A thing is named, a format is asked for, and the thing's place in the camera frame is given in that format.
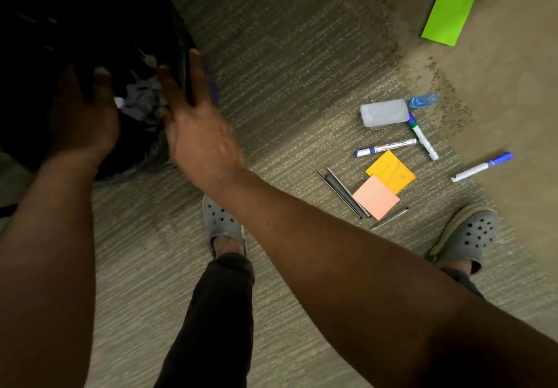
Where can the person's right hand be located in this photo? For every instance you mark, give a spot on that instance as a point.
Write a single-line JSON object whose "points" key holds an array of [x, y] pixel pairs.
{"points": [[200, 143]]}

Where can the person's left hand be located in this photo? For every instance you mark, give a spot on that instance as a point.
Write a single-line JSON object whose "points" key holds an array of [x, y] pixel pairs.
{"points": [[83, 126]]}

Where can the person's right thumb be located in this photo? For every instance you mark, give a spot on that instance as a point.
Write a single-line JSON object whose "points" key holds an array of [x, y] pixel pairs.
{"points": [[171, 89]]}

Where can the person's left fingers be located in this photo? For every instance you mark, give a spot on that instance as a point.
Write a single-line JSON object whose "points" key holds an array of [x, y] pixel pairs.
{"points": [[103, 82]]}

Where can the black trash bin with bag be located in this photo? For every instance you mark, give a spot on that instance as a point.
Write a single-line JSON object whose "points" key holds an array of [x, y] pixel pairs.
{"points": [[87, 21]]}

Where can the person's right forearm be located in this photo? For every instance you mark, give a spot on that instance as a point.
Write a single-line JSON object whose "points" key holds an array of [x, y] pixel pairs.
{"points": [[357, 283]]}

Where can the person's left forearm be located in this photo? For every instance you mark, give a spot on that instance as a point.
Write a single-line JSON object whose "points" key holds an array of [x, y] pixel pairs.
{"points": [[48, 270]]}

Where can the crumpled paper trash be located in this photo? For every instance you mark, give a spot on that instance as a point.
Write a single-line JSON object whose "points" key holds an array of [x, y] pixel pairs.
{"points": [[141, 95]]}

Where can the person's left grey clog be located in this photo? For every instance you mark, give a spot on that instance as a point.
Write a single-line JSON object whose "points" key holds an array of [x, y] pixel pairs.
{"points": [[220, 224]]}

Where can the person's grey clog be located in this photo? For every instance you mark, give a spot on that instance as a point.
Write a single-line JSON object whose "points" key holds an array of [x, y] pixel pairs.
{"points": [[468, 237], [220, 224]]}

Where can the black pen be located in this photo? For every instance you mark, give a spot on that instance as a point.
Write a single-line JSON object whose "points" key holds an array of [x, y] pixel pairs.
{"points": [[339, 194]]}

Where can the grey pen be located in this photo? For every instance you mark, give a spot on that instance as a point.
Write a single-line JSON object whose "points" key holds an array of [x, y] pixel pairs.
{"points": [[346, 190]]}

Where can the translucent plastic box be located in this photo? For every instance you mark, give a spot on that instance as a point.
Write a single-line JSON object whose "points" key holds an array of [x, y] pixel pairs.
{"points": [[384, 113]]}

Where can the white marker with red print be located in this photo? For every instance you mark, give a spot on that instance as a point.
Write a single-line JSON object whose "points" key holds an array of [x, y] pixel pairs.
{"points": [[386, 147]]}

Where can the pink sticky note pad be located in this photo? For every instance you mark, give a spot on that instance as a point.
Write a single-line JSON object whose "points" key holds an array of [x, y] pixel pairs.
{"points": [[375, 198]]}

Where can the orange sticky note pad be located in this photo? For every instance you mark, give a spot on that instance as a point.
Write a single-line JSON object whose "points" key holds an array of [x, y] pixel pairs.
{"points": [[392, 169]]}

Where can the person's left black trouser leg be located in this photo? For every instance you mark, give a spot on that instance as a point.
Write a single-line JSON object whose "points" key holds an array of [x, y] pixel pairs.
{"points": [[213, 326]]}

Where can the person's black trouser leg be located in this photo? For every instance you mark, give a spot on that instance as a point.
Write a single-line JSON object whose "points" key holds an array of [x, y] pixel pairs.
{"points": [[464, 281], [213, 326]]}

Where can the small blue plastic bottle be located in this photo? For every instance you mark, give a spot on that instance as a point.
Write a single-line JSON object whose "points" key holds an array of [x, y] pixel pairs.
{"points": [[423, 100]]}

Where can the thin silver pen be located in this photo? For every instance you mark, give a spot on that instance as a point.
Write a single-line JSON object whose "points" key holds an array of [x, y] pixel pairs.
{"points": [[389, 219]]}

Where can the white marker with green band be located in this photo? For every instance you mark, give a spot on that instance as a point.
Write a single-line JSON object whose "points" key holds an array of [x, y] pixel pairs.
{"points": [[423, 137]]}

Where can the green paper sheet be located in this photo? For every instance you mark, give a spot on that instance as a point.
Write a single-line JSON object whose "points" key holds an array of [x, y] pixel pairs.
{"points": [[448, 16]]}

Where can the white marker with blue cap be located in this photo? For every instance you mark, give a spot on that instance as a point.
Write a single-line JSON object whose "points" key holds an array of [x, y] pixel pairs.
{"points": [[481, 167]]}

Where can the person's right grey clog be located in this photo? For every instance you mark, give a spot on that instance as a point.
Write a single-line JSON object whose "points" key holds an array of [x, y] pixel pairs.
{"points": [[468, 237]]}

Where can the person's right black trouser leg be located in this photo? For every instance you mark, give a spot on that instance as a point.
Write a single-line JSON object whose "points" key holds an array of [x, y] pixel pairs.
{"points": [[464, 281]]}

